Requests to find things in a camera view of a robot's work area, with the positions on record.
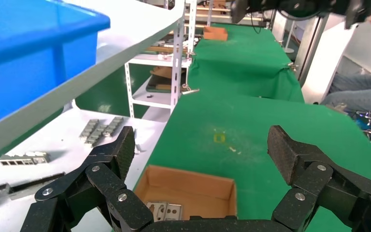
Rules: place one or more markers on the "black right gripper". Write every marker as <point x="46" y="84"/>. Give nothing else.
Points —
<point x="300" y="6"/>

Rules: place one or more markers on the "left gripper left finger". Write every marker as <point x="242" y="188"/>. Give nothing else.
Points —
<point x="102" y="179"/>

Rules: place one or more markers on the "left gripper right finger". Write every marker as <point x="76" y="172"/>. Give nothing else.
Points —
<point x="316" y="179"/>

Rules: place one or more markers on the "silver metal IO shield plate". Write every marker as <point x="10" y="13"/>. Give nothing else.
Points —
<point x="156" y="203"/>
<point x="179" y="215"/>

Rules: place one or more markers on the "open brown cardboard box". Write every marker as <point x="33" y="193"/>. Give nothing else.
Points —
<point x="216" y="34"/>
<point x="188" y="192"/>

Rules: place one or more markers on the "brown cardboard stack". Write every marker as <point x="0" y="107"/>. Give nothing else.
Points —
<point x="163" y="73"/>

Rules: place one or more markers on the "blue plastic tray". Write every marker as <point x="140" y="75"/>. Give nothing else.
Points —
<point x="19" y="64"/>

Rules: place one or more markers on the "grey metal column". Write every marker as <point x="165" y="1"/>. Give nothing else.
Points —
<point x="307" y="51"/>

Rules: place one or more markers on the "grey ribbed metal strip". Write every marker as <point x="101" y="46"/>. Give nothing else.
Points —
<point x="89" y="128"/>
<point x="97" y="136"/>
<point x="113" y="125"/>

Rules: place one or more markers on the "small bent metal clip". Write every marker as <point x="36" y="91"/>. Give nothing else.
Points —
<point x="138" y="149"/>

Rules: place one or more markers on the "white lower shelf board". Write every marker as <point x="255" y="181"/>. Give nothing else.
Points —
<point x="60" y="150"/>

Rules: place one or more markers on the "silver binder clip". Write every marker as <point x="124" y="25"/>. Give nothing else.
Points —
<point x="188" y="91"/>
<point x="291" y="66"/>

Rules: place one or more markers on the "white panel board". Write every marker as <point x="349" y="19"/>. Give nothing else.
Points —
<point x="326" y="64"/>

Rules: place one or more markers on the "grey slotted metal piece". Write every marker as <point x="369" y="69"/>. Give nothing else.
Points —
<point x="38" y="158"/>

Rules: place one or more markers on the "long dark metal bar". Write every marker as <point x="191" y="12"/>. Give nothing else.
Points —
<point x="35" y="187"/>

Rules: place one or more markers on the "green table cloth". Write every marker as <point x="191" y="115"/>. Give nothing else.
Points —
<point x="243" y="64"/>
<point x="252" y="128"/>

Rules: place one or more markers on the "seated person in jeans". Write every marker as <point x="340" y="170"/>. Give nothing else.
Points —
<point x="358" y="93"/>

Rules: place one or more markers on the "white storage rack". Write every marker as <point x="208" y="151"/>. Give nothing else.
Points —
<point x="153" y="60"/>

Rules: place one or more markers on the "white metal shelf board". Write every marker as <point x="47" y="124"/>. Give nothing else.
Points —
<point x="124" y="35"/>

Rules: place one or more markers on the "white perforated shelf post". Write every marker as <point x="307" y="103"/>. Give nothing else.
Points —
<point x="177" y="64"/>

